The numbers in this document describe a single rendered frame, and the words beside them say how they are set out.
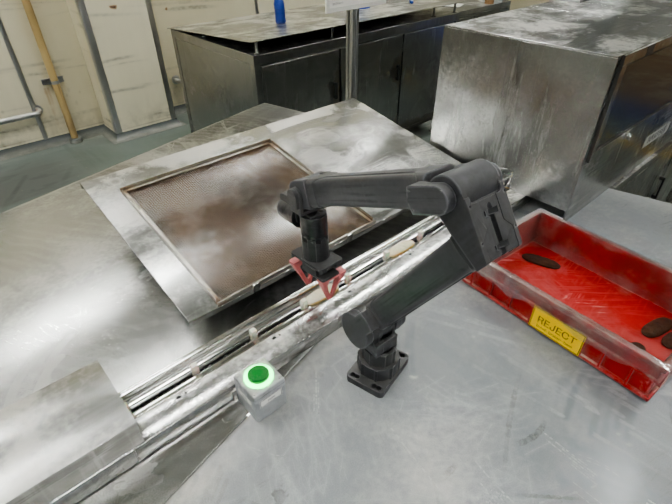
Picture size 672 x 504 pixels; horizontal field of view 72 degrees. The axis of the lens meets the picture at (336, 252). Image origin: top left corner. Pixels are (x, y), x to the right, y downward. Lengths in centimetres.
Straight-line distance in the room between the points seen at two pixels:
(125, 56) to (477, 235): 398
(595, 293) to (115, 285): 121
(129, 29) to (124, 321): 339
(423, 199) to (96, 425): 63
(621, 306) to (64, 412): 120
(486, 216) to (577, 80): 87
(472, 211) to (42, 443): 74
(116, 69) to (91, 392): 362
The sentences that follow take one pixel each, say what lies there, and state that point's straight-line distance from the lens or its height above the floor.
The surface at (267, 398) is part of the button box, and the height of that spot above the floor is 87.
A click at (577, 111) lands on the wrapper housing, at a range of 145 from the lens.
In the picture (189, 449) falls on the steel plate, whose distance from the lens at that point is 94.
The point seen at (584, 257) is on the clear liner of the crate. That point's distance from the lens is 138.
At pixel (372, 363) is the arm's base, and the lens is 94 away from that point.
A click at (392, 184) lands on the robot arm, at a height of 127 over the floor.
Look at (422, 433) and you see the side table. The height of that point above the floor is 82.
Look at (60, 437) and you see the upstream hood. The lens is 91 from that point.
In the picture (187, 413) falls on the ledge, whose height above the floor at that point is 86.
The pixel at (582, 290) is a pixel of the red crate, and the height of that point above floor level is 82.
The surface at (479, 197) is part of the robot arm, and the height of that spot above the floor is 131.
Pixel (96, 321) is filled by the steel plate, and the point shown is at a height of 82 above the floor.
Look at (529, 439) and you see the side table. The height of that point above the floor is 82.
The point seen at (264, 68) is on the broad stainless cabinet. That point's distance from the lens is 284.
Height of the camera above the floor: 160
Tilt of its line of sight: 37 degrees down
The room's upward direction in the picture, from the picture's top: straight up
